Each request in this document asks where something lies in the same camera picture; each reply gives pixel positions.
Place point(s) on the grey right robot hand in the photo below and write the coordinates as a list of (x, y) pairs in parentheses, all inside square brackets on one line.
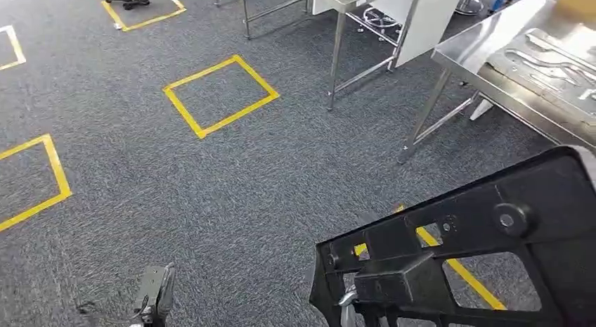
[(348, 304)]

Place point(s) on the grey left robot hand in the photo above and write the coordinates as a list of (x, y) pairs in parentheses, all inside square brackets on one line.
[(156, 287)]

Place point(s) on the black plastic panel with cutouts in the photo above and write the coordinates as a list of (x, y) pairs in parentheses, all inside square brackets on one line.
[(535, 185)]

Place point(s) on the yellow floor tape square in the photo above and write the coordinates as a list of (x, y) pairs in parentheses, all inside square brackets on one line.
[(475, 284)]

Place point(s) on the small white board piece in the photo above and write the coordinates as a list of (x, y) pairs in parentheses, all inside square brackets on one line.
[(480, 110)]

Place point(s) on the stainless steel bench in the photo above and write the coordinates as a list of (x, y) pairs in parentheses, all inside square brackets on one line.
[(465, 45)]

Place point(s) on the black footed stand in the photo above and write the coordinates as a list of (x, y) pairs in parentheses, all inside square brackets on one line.
[(135, 3)]

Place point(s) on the white board panel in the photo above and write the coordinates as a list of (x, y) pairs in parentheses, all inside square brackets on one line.
[(428, 26)]

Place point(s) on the embossed metal plate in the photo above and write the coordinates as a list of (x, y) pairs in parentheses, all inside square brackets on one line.
[(535, 73)]

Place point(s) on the chrome round stool base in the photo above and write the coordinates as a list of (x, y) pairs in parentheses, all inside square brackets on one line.
[(469, 7)]

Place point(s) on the brown cardboard box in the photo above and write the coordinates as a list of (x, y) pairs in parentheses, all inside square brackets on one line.
[(579, 3)]

